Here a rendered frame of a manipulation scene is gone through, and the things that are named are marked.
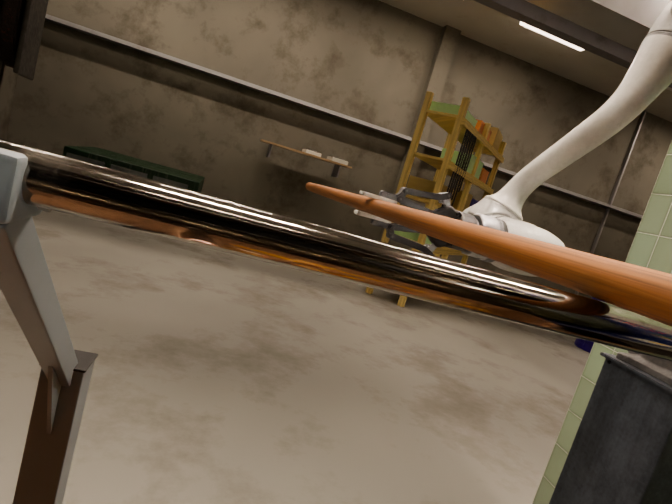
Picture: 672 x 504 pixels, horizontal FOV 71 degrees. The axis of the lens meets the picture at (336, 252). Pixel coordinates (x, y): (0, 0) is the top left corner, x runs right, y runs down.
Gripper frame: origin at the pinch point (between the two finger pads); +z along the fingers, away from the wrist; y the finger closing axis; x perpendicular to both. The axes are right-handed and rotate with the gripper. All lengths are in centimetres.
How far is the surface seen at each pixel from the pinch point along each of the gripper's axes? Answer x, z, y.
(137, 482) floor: 71, 33, 118
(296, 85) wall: 782, -31, -148
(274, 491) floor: 76, -17, 118
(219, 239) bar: -60, 26, 3
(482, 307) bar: -59, 9, 3
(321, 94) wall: 784, -78, -148
